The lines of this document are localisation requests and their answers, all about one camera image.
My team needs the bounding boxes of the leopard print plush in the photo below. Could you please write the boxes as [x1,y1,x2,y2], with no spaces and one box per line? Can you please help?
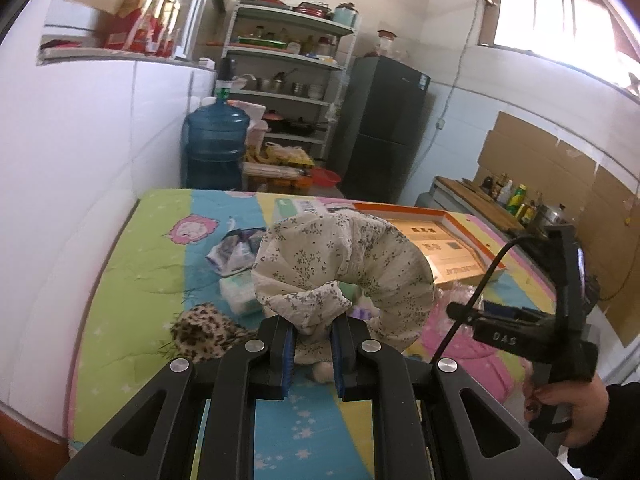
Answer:
[169,302,257,363]

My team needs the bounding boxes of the purple white wipes packet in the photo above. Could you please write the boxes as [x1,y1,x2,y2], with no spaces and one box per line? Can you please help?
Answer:
[206,228,266,278]

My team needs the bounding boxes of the person's right hand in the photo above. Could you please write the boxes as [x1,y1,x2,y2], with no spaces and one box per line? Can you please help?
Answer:
[523,375,610,448]

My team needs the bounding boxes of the steel pot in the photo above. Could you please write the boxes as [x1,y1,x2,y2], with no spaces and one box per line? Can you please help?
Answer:
[532,204,567,230]

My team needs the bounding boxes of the orange shallow cardboard box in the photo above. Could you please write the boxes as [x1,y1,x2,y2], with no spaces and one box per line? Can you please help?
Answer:
[354,202,501,288]

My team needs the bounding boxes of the white green tissue box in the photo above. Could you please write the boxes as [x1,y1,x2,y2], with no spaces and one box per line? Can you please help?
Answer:
[271,196,326,223]

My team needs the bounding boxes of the green bottle on counter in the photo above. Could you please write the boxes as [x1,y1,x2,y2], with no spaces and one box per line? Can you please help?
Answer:
[506,184,527,216]

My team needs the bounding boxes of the red plastic basket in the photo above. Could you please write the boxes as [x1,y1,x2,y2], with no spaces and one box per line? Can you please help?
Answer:
[310,167,342,188]

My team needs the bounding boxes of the wooden cutting board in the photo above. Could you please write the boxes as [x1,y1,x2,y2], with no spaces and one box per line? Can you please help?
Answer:
[432,177,524,234]

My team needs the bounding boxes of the colourful cartoon bed sheet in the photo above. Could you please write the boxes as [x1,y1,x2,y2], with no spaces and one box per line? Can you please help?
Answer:
[67,190,554,479]

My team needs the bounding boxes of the egg tray with eggs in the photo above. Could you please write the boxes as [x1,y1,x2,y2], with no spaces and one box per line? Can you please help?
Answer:
[265,142,314,169]

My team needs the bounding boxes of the black refrigerator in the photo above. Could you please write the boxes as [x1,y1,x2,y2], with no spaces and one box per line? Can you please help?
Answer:
[326,56,431,203]

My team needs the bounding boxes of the blue water jug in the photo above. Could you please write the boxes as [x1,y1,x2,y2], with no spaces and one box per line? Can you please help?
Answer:
[181,56,250,191]

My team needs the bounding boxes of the white metal shelf rack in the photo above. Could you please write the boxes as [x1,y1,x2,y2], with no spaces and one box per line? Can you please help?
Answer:
[221,0,359,162]

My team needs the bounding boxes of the red oil bottles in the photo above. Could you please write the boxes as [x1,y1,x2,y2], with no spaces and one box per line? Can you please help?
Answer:
[104,0,181,58]

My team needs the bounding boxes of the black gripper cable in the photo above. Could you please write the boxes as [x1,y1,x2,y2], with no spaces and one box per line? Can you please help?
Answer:
[430,234,549,366]

